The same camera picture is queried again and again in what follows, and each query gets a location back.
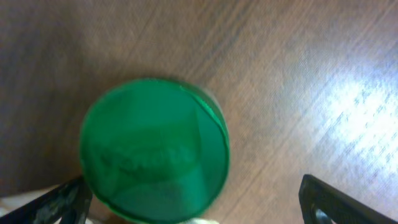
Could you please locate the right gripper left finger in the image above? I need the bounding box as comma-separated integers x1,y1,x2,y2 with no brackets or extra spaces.
1,176,93,224

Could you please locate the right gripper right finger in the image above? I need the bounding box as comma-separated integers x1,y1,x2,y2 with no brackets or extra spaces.
298,174,397,224

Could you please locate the crumpled beige paper bag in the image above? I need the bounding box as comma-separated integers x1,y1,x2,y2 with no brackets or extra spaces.
1,185,219,224

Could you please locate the green-lidded jar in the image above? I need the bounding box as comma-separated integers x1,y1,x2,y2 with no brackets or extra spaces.
79,78,230,223

